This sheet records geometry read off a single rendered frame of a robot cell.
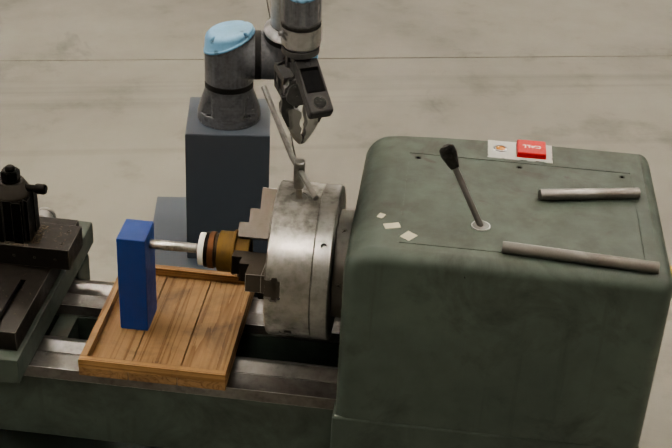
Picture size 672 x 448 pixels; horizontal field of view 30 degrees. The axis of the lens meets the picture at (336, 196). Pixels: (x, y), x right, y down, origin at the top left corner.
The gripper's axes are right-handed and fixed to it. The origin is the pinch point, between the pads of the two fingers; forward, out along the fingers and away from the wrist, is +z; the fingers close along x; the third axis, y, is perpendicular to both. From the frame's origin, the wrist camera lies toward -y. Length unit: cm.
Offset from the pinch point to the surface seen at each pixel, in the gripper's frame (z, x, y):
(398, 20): 173, -166, 332
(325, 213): 11.2, -1.7, -9.7
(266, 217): 19.8, 6.3, 3.2
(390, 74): 167, -138, 273
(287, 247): 15.0, 7.1, -12.9
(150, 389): 49, 35, -9
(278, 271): 18.7, 9.5, -15.0
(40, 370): 47, 55, 2
